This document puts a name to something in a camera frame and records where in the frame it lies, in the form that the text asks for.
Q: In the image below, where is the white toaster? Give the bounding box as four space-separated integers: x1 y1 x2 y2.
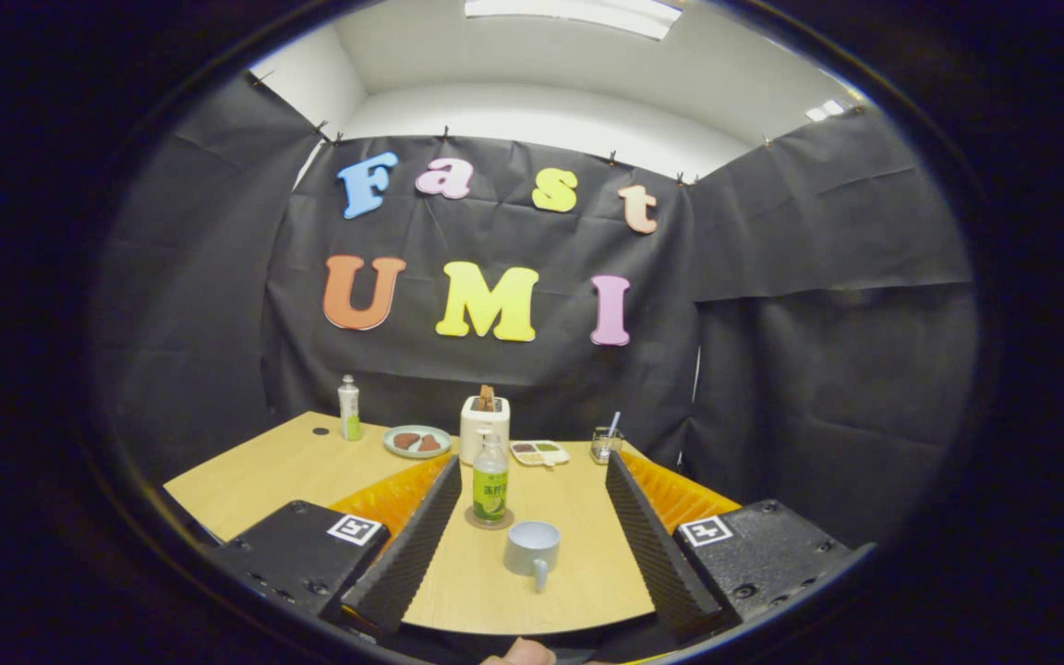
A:
459 395 512 466

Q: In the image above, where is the light blue cup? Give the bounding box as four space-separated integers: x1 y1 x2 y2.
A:
503 520 562 594

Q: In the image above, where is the green label juice bottle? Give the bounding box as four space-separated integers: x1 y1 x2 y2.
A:
472 431 510 524

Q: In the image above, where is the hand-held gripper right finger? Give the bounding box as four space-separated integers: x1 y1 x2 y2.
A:
604 450 870 640

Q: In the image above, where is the small white green bottle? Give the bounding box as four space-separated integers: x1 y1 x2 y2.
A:
338 374 364 441

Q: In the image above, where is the large ceiling light panel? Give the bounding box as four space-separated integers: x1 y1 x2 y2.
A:
465 0 683 42

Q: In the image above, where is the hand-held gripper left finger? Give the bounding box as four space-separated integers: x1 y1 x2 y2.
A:
209 453 464 638

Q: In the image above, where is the wooden table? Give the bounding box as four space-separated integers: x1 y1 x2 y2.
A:
163 411 745 638

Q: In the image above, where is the small divided dish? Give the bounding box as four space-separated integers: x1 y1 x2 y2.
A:
509 440 571 467

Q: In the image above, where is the pale green plate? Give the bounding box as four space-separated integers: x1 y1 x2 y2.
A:
383 424 453 460

